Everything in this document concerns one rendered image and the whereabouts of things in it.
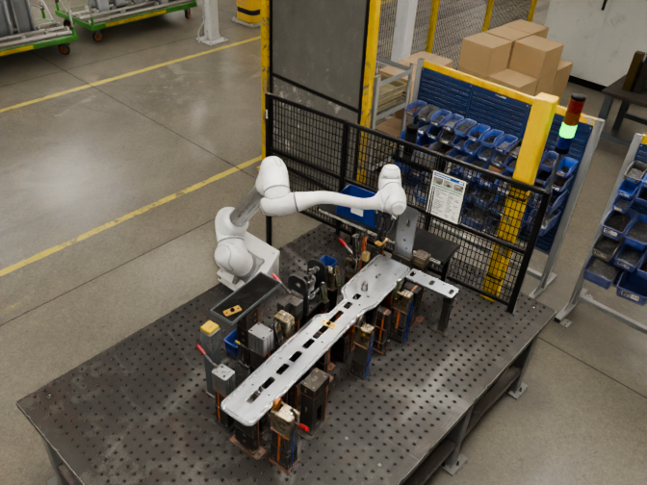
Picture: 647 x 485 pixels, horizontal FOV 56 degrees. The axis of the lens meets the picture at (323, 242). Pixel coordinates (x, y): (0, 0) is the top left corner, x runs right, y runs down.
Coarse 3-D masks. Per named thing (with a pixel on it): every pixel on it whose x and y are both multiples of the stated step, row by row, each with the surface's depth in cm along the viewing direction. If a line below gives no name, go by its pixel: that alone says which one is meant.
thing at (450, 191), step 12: (432, 168) 348; (432, 180) 352; (444, 180) 347; (456, 180) 342; (432, 192) 356; (444, 192) 351; (456, 192) 346; (432, 204) 360; (444, 204) 355; (456, 204) 350; (444, 216) 359; (456, 216) 354
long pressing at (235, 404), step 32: (384, 256) 354; (352, 288) 330; (384, 288) 331; (320, 320) 309; (352, 320) 310; (288, 352) 290; (320, 352) 291; (256, 384) 274; (288, 384) 275; (256, 416) 260
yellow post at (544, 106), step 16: (544, 96) 300; (544, 112) 299; (528, 128) 307; (544, 128) 303; (528, 144) 312; (544, 144) 314; (528, 160) 316; (528, 176) 320; (512, 192) 330; (528, 192) 327; (512, 224) 339; (512, 240) 344; (496, 256) 355; (496, 272) 361; (496, 288) 366
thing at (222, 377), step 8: (224, 368) 273; (216, 376) 270; (224, 376) 269; (232, 376) 271; (216, 384) 274; (224, 384) 269; (232, 384) 274; (216, 392) 279; (224, 392) 272; (216, 400) 283; (216, 408) 286; (216, 416) 290; (224, 416) 284; (224, 424) 288; (232, 424) 290
